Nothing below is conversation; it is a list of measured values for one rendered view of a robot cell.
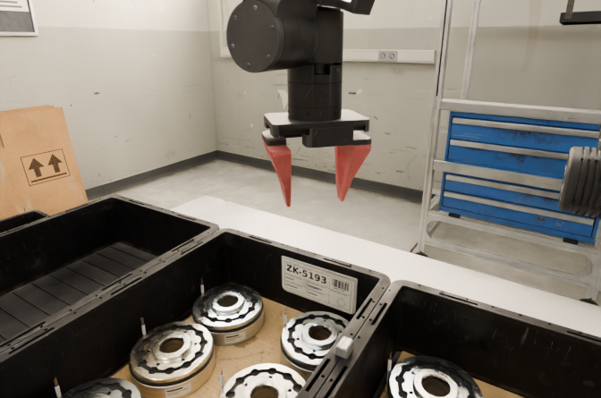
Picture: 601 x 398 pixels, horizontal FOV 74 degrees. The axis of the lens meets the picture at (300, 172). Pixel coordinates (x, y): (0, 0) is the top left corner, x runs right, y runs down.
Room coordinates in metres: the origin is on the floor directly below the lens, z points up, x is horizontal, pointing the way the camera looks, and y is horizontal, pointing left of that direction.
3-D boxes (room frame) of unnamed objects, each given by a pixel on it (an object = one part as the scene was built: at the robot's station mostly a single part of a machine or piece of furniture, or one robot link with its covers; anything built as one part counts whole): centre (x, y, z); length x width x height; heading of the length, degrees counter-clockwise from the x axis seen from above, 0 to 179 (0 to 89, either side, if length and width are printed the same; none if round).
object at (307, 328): (0.43, -0.03, 0.86); 0.05 x 0.05 x 0.01
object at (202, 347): (0.41, 0.16, 0.86); 0.10 x 0.10 x 0.01
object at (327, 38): (0.42, -0.01, 1.23); 0.07 x 0.06 x 0.07; 146
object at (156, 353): (0.41, 0.16, 0.86); 0.05 x 0.05 x 0.01
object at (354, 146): (0.43, -0.03, 1.10); 0.07 x 0.07 x 0.09; 14
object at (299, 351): (0.43, -0.03, 0.86); 0.10 x 0.10 x 0.01
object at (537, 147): (1.88, -1.08, 0.60); 0.72 x 0.03 x 0.56; 56
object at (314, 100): (0.43, -0.01, 1.17); 0.10 x 0.07 x 0.07; 104
